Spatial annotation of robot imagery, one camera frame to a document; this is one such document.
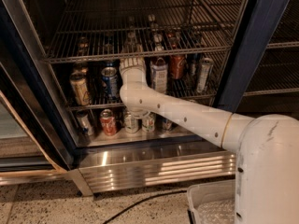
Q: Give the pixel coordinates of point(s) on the green white can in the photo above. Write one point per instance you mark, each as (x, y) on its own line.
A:
(131, 124)
(148, 123)

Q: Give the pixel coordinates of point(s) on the clear plastic bin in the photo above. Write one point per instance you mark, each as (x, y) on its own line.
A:
(212, 203)

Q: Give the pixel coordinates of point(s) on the stainless steel fridge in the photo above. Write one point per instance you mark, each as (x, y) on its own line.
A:
(132, 160)

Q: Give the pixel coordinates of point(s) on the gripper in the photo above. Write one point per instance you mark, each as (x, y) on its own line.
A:
(132, 63)

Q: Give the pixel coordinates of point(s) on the blue silver can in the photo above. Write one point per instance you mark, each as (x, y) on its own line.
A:
(167, 124)

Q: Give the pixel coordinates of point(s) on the dark can behind red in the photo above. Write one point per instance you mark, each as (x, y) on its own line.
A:
(192, 61)

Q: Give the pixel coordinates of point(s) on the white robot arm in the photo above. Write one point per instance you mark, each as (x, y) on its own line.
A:
(266, 148)

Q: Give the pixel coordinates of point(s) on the blue Pepsi can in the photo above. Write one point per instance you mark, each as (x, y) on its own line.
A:
(110, 83)

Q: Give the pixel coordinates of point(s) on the clear water bottle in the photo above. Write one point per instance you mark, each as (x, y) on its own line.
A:
(131, 44)

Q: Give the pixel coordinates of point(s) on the tall silver can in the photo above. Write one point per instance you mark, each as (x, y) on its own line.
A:
(205, 67)

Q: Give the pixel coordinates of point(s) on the red Coca-Cola can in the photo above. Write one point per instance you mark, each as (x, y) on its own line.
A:
(176, 65)

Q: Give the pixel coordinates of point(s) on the open fridge door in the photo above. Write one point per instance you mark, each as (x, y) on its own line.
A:
(30, 148)

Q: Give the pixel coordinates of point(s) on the red can bottom shelf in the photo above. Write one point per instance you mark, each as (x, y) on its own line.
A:
(108, 122)

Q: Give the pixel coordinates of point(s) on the silver can bottom left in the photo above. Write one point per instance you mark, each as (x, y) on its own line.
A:
(84, 123)

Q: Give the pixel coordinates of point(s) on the gold beverage can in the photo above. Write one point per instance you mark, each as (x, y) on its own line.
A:
(79, 86)

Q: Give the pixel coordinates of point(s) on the upper wire shelf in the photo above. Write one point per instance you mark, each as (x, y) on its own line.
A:
(96, 30)

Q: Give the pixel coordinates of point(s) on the white label juice bottle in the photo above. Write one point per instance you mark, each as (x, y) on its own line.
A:
(158, 73)

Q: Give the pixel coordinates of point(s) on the middle wire shelf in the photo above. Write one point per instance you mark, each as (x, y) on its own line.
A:
(183, 88)

